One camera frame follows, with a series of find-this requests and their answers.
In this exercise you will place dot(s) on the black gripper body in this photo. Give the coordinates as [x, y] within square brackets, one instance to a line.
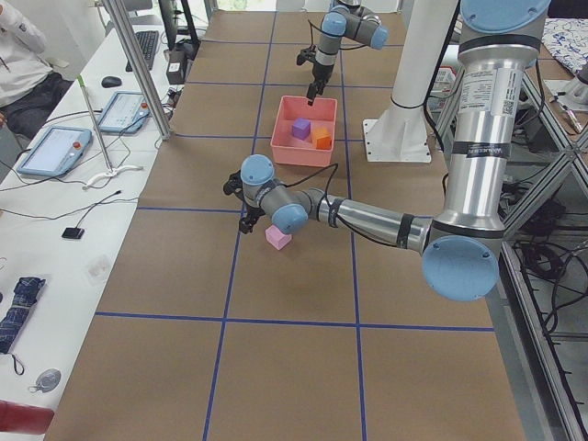
[252, 215]
[321, 73]

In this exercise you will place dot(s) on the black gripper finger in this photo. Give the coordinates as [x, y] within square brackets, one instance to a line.
[314, 90]

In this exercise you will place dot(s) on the pink foam block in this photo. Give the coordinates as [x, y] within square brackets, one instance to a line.
[277, 238]

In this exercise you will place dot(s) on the purple foam block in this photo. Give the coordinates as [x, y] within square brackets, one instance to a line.
[301, 128]

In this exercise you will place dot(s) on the orange foam block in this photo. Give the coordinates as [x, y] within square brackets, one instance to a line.
[321, 139]

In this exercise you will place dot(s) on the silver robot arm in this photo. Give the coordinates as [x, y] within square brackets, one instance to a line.
[460, 246]
[344, 19]

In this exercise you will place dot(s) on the pink plastic bin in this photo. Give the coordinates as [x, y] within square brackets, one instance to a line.
[288, 150]

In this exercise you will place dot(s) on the black cardboard box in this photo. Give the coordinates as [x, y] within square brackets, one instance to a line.
[180, 60]

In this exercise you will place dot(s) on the thin rod stand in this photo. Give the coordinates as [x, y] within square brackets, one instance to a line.
[111, 171]

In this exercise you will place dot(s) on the far blue teach pendant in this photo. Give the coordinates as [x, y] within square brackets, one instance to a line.
[124, 113]

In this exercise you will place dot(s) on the blue teach pendant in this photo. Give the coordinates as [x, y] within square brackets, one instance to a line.
[124, 113]
[56, 152]

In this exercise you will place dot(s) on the black keyboard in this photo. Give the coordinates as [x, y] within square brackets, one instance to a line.
[148, 41]

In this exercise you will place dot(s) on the small black device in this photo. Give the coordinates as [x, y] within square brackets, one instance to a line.
[73, 233]

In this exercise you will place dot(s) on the black computer mouse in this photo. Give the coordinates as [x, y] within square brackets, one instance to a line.
[111, 81]

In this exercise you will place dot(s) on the near blue teach pendant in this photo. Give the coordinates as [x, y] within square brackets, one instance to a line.
[56, 152]

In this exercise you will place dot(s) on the folded blue umbrella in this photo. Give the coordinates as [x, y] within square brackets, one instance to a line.
[26, 294]

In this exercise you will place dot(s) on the seated person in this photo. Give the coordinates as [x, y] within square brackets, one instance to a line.
[30, 88]

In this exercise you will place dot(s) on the grey round tag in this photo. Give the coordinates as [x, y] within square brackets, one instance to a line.
[46, 381]

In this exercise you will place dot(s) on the red object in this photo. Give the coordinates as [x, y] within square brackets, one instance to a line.
[25, 419]

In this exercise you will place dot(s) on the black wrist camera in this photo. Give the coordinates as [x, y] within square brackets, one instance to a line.
[306, 55]
[234, 185]

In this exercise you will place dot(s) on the white camera mast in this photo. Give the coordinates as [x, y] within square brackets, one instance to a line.
[399, 135]

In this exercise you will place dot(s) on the aluminium frame post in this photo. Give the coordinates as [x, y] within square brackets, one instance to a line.
[133, 52]

